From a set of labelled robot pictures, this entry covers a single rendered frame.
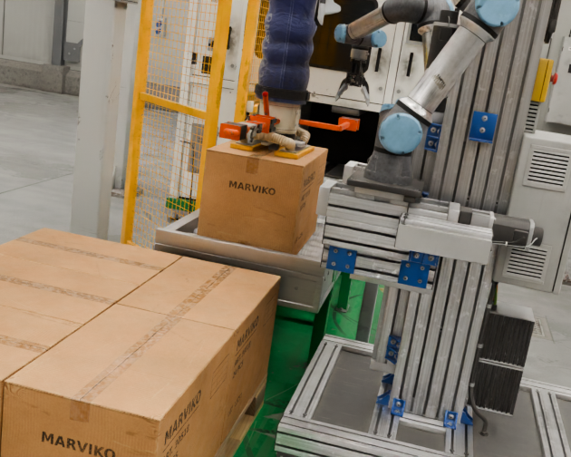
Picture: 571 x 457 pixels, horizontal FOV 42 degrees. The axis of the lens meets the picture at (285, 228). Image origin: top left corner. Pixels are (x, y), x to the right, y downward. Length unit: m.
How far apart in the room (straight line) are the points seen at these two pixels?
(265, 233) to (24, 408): 1.38
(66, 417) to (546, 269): 1.48
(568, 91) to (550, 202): 9.04
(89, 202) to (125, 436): 2.27
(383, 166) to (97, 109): 1.95
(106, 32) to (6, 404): 2.29
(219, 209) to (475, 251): 1.21
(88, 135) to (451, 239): 2.24
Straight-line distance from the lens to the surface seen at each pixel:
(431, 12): 2.93
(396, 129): 2.09
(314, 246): 3.29
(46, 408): 1.88
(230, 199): 2.98
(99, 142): 3.86
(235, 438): 2.75
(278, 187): 2.92
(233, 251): 2.93
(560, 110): 11.42
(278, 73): 3.06
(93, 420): 1.83
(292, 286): 2.90
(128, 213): 4.43
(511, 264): 2.44
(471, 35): 2.13
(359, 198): 2.27
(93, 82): 3.84
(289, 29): 3.06
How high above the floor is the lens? 1.41
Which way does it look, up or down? 14 degrees down
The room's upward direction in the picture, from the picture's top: 8 degrees clockwise
